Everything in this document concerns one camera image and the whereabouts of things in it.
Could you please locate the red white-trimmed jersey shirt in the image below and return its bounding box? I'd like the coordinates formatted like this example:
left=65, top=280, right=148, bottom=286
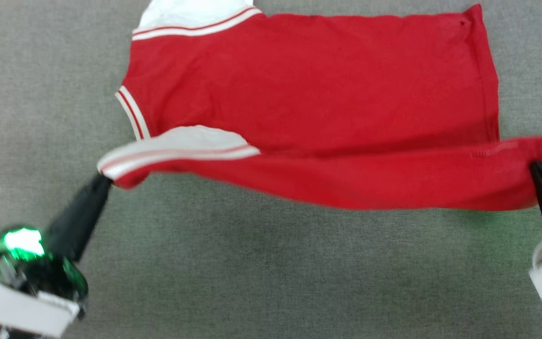
left=97, top=0, right=542, bottom=211

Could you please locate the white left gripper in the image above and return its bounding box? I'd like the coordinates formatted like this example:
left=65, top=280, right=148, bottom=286
left=0, top=174, right=113, bottom=339

